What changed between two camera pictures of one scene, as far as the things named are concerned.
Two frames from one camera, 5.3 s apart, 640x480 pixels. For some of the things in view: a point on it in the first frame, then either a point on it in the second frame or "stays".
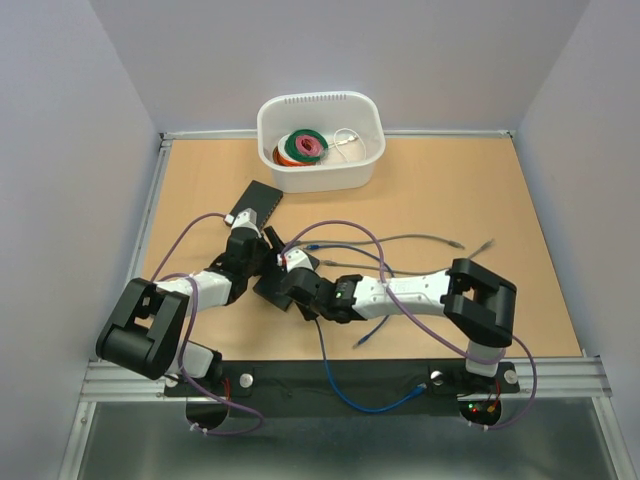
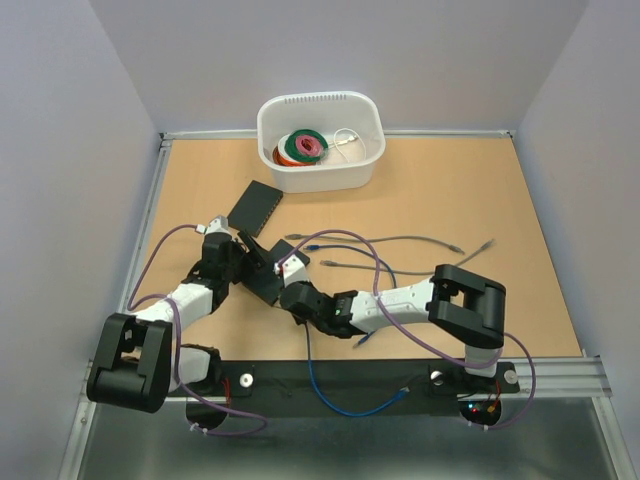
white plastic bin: (321, 143) stays
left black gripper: (276, 243) -> (252, 256)
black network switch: (262, 199) stays
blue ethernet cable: (360, 407) -> (403, 393)
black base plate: (347, 388) stays
